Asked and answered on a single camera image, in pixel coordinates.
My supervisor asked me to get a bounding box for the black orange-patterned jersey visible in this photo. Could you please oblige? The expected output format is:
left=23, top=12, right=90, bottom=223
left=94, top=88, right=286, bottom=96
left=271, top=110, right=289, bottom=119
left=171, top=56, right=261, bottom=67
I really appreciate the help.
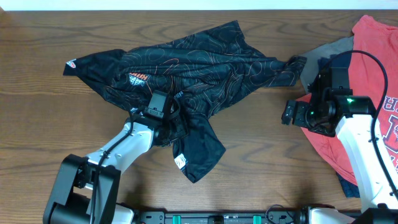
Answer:
left=63, top=21, right=306, bottom=182

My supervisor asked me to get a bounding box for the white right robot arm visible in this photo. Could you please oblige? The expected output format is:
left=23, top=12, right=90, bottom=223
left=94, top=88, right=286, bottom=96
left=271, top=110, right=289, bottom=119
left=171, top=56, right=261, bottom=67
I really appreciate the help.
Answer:
left=281, top=88, right=397, bottom=223

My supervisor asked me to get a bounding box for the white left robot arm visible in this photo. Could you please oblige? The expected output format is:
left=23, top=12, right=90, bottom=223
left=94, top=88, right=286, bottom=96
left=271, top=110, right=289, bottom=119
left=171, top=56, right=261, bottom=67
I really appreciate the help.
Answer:
left=42, top=108, right=188, bottom=224

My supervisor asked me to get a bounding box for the grey t-shirt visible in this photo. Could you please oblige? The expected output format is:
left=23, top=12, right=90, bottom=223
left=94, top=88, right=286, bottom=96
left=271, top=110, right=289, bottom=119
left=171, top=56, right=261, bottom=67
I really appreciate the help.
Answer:
left=300, top=35, right=355, bottom=94

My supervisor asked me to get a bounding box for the navy blue t-shirt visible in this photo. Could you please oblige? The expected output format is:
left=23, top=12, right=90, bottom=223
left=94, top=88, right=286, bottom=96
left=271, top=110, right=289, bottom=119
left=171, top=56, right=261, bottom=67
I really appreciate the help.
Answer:
left=336, top=173, right=360, bottom=198

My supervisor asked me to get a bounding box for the red printed t-shirt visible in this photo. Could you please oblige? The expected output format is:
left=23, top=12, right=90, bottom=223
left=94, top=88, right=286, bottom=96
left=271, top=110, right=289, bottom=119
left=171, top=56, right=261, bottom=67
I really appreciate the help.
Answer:
left=295, top=14, right=398, bottom=187

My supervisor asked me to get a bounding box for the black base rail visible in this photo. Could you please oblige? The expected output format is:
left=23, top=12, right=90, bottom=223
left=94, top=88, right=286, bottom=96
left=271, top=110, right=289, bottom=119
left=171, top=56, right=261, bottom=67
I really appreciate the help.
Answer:
left=118, top=203, right=368, bottom=224

